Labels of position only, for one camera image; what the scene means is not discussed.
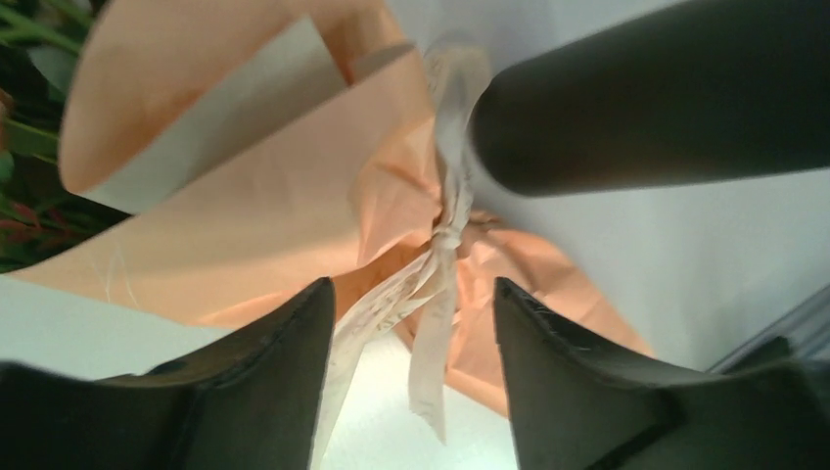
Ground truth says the dark brown vase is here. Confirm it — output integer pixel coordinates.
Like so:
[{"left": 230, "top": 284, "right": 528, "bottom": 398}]
[{"left": 471, "top": 0, "right": 829, "bottom": 197}]

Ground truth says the cream ribbon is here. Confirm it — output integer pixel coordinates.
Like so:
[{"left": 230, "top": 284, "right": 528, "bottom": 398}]
[{"left": 310, "top": 38, "right": 494, "bottom": 470}]

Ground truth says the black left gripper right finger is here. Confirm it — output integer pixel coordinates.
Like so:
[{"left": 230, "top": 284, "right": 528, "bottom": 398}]
[{"left": 493, "top": 278, "right": 829, "bottom": 469}]

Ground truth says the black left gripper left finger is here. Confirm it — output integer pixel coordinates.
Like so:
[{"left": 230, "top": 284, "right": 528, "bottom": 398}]
[{"left": 1, "top": 278, "right": 336, "bottom": 469}]

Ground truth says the orange wrapping paper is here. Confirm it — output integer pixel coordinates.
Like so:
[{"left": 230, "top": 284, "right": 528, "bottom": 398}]
[{"left": 13, "top": 1, "right": 649, "bottom": 413}]

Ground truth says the pink white flower bouquet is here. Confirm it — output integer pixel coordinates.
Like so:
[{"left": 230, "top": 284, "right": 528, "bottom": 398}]
[{"left": 1, "top": 0, "right": 127, "bottom": 273}]

